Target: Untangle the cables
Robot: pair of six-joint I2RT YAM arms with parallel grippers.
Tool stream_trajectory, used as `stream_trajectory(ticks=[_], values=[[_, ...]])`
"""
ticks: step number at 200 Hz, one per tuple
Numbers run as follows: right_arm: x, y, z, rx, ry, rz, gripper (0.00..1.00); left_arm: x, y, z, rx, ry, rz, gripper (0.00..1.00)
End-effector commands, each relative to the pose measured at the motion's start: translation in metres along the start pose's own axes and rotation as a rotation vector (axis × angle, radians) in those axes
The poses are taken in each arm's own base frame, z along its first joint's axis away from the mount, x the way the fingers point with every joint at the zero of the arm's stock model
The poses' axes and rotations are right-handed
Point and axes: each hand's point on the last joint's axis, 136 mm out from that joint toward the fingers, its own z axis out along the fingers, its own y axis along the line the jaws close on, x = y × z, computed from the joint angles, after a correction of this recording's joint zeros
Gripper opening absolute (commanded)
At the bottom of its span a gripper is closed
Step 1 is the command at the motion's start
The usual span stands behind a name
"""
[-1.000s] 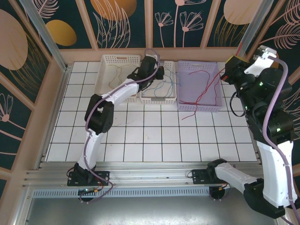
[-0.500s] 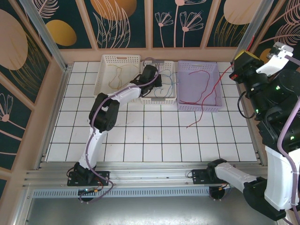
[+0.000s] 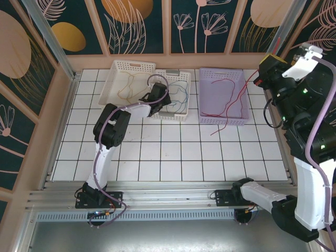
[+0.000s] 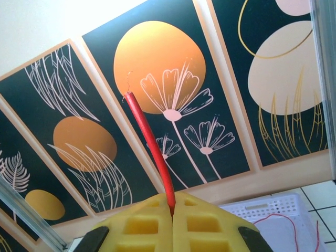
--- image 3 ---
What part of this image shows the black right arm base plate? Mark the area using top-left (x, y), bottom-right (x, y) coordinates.
top-left (214, 189), bottom-right (253, 211)

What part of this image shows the black round cable grommet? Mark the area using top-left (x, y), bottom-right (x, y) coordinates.
top-left (87, 214), bottom-right (102, 228)
top-left (234, 209), bottom-right (256, 226)

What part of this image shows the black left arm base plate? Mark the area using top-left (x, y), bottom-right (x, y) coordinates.
top-left (75, 191), bottom-right (124, 210)

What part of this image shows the grey slotted cable duct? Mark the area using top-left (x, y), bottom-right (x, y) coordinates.
top-left (35, 211), bottom-right (238, 222)

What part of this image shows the blue thin wire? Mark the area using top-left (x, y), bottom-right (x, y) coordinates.
top-left (170, 86), bottom-right (188, 103)
top-left (165, 101), bottom-right (184, 113)
top-left (167, 80), bottom-right (190, 106)

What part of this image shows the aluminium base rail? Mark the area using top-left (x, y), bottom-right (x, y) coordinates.
top-left (26, 180), bottom-right (313, 211)

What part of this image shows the cream perforated plastic basket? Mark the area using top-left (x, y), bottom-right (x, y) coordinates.
top-left (98, 59), bottom-right (157, 108)

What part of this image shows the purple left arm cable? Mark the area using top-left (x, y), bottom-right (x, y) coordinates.
top-left (89, 75), bottom-right (170, 229)

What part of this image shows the yellow thin wire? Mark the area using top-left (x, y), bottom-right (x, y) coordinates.
top-left (125, 70), bottom-right (154, 100)
top-left (117, 70), bottom-right (137, 103)

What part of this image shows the grey metal sheet panel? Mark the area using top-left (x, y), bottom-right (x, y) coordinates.
top-left (15, 207), bottom-right (323, 252)

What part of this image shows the white basket with grey handles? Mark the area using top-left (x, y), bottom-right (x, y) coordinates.
top-left (146, 69), bottom-right (192, 123)

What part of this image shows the purple perforated plastic basket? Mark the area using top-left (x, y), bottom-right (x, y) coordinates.
top-left (198, 67), bottom-right (250, 127)

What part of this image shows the bundle of coloured wires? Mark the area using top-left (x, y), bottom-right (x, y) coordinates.
top-left (201, 111), bottom-right (226, 119)

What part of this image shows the aluminium frame post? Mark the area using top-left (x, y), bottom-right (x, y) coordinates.
top-left (265, 0), bottom-right (300, 70)
top-left (20, 0), bottom-right (78, 81)

